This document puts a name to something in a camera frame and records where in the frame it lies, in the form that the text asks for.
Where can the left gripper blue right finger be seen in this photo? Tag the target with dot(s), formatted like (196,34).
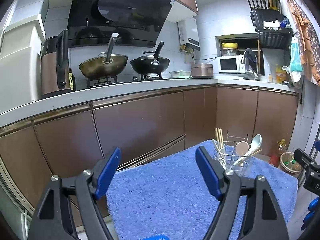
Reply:
(263,218)

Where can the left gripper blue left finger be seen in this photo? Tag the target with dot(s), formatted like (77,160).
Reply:
(53,218)

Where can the light blue ceramic spoon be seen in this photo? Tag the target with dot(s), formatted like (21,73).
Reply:
(255,144)

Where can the pink ceramic spoon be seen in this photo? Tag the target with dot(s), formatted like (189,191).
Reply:
(241,148)

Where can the white ceramic spoon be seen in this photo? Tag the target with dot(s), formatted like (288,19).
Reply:
(222,155)

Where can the blue white gloved hand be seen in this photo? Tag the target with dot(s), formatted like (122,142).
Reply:
(313,215)

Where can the woven waste basket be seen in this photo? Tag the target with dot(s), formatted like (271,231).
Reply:
(289,165)

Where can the yellow cooking oil bottle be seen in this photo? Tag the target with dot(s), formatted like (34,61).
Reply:
(276,153)

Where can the brown lower cabinets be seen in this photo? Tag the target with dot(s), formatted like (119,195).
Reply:
(146,126)

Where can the blue towel mat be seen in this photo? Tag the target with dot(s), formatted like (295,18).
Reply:
(167,197)

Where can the yellow detergent bottle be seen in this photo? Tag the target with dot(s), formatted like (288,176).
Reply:
(280,74)

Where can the teal hanging cloth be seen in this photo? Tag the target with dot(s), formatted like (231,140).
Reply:
(295,63)

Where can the oil bottle dark glass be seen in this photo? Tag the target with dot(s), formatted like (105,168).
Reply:
(71,80)

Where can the gas stove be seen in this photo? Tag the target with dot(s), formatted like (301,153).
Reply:
(127,78)

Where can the brown thermos kettle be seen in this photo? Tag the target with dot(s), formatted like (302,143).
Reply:
(55,66)

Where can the white microwave oven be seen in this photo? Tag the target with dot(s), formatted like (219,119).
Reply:
(230,65)

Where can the orange floral apron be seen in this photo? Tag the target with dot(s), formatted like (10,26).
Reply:
(307,42)

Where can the brown rice cooker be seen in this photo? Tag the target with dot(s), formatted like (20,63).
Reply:
(202,70)

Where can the black wok with lid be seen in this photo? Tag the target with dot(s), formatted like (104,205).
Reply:
(151,62)

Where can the white water heater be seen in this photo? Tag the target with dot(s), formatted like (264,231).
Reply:
(188,33)

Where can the black range hood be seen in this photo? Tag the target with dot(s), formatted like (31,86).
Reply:
(137,22)

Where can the wire utensil holder clear base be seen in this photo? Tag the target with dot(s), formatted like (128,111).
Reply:
(231,156)

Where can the black wall dish rack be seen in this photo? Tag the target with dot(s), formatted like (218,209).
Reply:
(273,28)

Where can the bronze wok with handle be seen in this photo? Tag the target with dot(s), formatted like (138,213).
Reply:
(105,65)

